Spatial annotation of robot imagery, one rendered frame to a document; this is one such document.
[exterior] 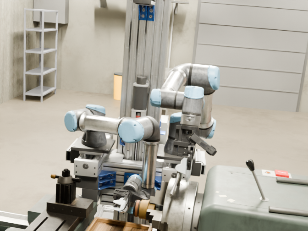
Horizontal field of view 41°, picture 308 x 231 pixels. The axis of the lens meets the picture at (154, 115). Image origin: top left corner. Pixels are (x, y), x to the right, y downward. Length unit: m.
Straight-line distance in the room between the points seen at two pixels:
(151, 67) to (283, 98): 7.54
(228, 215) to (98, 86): 8.37
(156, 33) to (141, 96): 0.38
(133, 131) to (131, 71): 0.59
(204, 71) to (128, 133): 0.48
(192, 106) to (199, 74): 0.47
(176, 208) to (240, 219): 0.28
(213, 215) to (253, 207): 0.16
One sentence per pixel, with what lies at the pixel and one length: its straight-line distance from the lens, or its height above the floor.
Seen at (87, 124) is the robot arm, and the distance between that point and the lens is 2.25.
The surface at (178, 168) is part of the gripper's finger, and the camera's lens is 1.59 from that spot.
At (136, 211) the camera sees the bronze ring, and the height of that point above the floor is 1.09.
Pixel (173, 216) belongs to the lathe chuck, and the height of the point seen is 1.14.
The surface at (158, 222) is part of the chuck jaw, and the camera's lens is 1.78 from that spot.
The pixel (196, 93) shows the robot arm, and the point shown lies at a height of 1.66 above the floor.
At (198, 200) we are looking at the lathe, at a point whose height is 1.18.
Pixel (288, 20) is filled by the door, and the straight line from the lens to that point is 9.68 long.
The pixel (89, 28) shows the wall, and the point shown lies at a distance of 9.74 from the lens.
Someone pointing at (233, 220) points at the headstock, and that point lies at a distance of 1.64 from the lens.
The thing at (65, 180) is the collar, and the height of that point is 1.14.
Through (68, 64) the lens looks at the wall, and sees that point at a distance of 9.93.
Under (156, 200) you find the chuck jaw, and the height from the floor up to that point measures 1.13.
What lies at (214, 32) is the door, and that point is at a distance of 9.45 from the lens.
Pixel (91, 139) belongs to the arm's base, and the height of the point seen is 1.21.
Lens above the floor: 1.95
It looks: 14 degrees down
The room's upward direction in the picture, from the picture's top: 5 degrees clockwise
